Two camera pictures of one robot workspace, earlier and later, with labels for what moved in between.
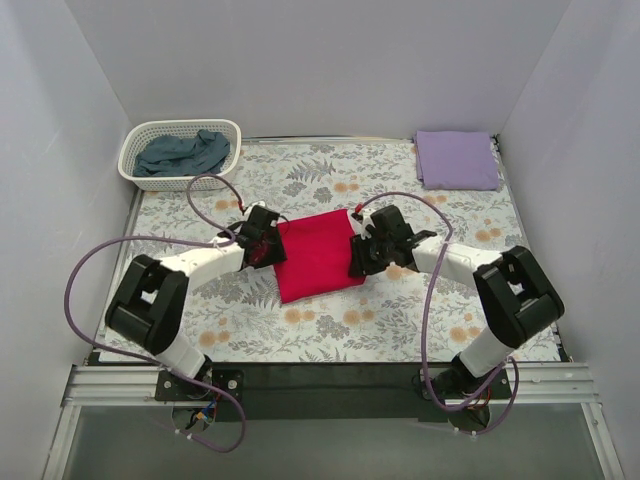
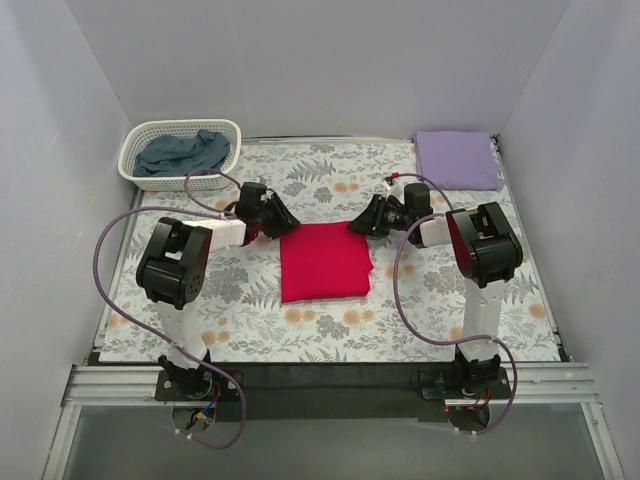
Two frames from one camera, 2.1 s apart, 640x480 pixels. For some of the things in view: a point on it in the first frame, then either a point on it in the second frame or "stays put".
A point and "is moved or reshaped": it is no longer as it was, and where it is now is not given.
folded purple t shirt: (456, 160) stays put
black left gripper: (270, 248) → (275, 216)
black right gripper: (360, 255) → (377, 216)
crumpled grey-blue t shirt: (203, 153) stays put
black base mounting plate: (330, 392) stays put
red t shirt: (318, 249) is moved or reshaped
